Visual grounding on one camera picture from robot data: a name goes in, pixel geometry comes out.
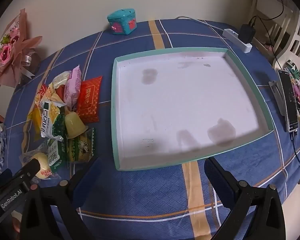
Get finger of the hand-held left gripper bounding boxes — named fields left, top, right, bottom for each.
left=14, top=159, right=41, bottom=187

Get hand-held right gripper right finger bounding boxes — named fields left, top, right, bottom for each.
left=204, top=157, right=287, bottom=240

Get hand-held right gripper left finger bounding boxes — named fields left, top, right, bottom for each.
left=20, top=156, right=103, bottom=240

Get clear yellow cake packet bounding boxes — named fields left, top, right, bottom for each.
left=20, top=149, right=63, bottom=180

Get green white snack packet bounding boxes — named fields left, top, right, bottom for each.
left=40, top=100, right=67, bottom=140
left=46, top=139, right=67, bottom=173

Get green yellow cracker packet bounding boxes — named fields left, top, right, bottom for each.
left=66, top=127, right=97, bottom=164

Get yellow clear snack packet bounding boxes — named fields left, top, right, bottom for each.
left=27, top=102, right=44, bottom=140

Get yellow jelly cup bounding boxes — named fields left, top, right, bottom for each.
left=64, top=112, right=89, bottom=139

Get red yellow snack packet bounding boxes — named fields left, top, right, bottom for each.
left=35, top=84, right=65, bottom=103

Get red gold-print snack packet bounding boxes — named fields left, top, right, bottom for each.
left=76, top=76, right=103, bottom=123

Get teal shallow cardboard box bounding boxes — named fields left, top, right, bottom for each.
left=111, top=47, right=274, bottom=172

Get pink snack packet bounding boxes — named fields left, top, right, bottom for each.
left=65, top=65, right=82, bottom=108

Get clear white bun packet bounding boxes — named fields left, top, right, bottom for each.
left=51, top=70, right=72, bottom=88

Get blue plaid tablecloth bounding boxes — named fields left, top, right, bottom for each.
left=0, top=19, right=300, bottom=240

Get grey phone stand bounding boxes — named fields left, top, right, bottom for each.
left=269, top=80, right=287, bottom=117

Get black smartphone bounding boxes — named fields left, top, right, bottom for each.
left=277, top=69, right=298, bottom=133

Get pink flower bouquet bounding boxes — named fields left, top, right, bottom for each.
left=0, top=8, right=43, bottom=89

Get white power strip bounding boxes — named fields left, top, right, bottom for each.
left=222, top=28, right=253, bottom=53

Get black charger plug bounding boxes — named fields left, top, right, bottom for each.
left=239, top=24, right=256, bottom=44

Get teal toy house box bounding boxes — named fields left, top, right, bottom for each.
left=107, top=8, right=138, bottom=35

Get black phone cable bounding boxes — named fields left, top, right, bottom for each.
left=291, top=131, right=300, bottom=177

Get white power cable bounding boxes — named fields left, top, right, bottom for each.
left=175, top=16, right=227, bottom=32

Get black charger cable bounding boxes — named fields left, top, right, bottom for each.
left=249, top=0, right=285, bottom=30

